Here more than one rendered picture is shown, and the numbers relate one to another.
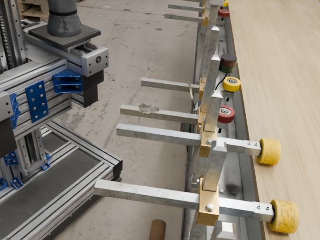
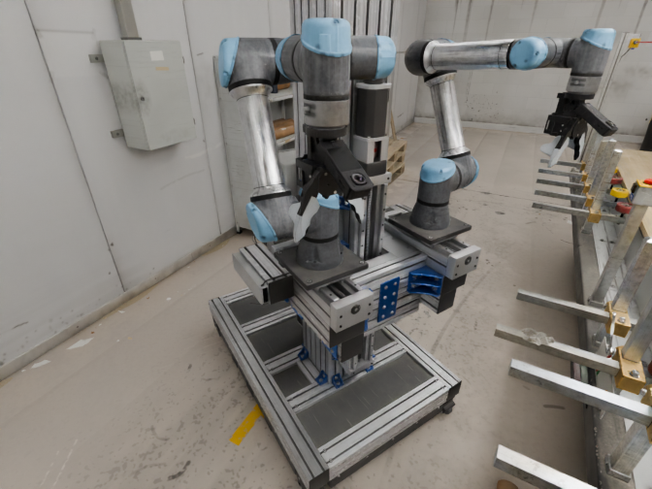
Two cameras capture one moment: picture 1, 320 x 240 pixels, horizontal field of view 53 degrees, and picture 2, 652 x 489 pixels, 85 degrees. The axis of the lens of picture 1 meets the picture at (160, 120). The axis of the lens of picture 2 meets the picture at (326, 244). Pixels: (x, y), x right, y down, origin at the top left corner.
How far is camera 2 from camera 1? 0.28 m
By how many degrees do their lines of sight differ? 23
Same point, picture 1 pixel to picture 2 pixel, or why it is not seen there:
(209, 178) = not seen: outside the picture
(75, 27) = (444, 219)
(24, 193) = (343, 394)
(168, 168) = (518, 405)
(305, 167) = not seen: outside the picture
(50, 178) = (373, 383)
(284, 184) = not seen: outside the picture
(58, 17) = (428, 208)
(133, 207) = (468, 449)
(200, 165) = (635, 449)
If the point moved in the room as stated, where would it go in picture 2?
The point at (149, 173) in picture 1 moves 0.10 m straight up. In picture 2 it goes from (491, 405) to (496, 392)
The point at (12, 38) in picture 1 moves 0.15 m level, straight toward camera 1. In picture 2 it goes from (374, 227) to (381, 247)
